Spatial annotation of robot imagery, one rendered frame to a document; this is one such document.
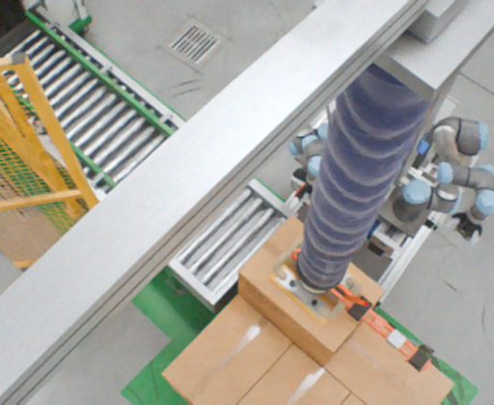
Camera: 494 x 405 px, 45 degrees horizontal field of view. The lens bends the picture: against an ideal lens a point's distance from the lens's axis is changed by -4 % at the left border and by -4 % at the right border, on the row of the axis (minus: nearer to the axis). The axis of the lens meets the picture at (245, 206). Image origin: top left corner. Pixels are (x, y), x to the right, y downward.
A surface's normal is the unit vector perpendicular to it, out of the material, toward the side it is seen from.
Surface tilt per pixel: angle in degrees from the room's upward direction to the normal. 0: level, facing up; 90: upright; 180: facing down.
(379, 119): 77
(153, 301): 0
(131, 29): 0
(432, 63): 0
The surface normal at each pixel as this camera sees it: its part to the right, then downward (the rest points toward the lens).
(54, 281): 0.00, -0.40
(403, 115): 0.13, 0.81
